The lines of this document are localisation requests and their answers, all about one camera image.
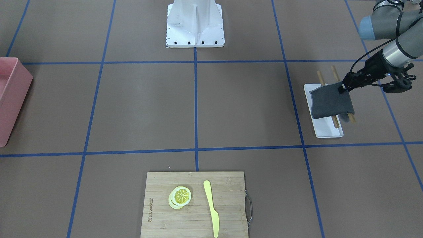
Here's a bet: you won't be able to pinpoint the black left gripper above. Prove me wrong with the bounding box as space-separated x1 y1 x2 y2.
337 50 393 92

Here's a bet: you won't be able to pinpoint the dark grey cloth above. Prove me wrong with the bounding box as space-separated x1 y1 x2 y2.
310 82 355 122

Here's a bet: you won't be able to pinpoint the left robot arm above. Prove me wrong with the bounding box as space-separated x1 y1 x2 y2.
337 0 423 94

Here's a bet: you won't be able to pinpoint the wooden stick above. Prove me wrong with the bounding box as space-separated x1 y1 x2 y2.
331 65 356 124
317 70 340 129

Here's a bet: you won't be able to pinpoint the white rectangular tray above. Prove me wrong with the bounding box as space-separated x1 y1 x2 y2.
303 83 344 139

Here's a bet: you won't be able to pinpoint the yellow plastic knife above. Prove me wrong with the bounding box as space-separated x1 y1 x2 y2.
203 180 220 238

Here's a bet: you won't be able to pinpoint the yellow lemon slices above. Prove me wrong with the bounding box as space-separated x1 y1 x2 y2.
168 186 192 209

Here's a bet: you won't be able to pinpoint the bamboo cutting board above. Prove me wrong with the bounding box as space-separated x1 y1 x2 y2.
140 172 249 238

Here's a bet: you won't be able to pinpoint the pink plastic bin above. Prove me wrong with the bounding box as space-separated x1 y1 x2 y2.
0 57 33 147

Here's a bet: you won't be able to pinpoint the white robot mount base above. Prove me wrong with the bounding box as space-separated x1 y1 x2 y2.
165 0 225 48

